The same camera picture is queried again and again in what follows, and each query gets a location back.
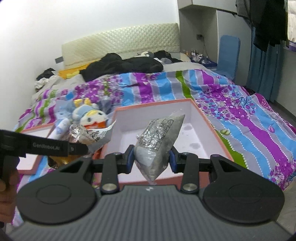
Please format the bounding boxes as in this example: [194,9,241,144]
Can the blue curtain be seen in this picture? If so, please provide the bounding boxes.
[246,28,284,102]

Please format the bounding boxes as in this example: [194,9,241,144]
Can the cream quilted headboard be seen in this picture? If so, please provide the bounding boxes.
[62,23,180,68]

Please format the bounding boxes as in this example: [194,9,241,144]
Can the grey wardrobe cabinet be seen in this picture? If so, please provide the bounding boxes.
[177,1,251,72]

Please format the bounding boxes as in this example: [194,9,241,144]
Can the white blue plush toy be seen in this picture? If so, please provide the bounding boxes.
[72,98,108,129]

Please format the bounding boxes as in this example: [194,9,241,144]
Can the black clothing pile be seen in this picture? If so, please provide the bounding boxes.
[79,50,181,82]

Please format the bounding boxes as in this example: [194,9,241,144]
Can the yellow pillow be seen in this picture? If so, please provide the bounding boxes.
[58,63,89,79]

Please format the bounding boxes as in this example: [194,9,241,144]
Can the colourful striped floral bedspread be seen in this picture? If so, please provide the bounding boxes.
[11,68,296,227]

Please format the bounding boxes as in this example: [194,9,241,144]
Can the pink box lid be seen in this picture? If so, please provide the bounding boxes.
[17,123,54,175]

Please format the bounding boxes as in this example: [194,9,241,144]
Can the grey silver snack packet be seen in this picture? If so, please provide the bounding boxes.
[134,113,185,185]

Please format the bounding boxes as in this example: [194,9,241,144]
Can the green white snack bag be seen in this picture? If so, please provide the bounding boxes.
[69,121,116,154]

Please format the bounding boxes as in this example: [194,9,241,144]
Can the clear blue plastic bag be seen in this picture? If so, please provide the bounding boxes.
[55,99,76,123]

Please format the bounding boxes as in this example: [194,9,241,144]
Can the person's left hand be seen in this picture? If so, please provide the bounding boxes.
[0,155,20,229]

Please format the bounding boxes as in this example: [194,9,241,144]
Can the hanging dark clothes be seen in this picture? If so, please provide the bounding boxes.
[235,0,287,52]

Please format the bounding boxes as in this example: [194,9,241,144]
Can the white spray bottle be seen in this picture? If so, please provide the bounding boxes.
[48,118,71,140]

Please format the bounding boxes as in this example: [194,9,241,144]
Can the pink cardboard box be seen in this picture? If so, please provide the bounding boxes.
[99,98,235,188]

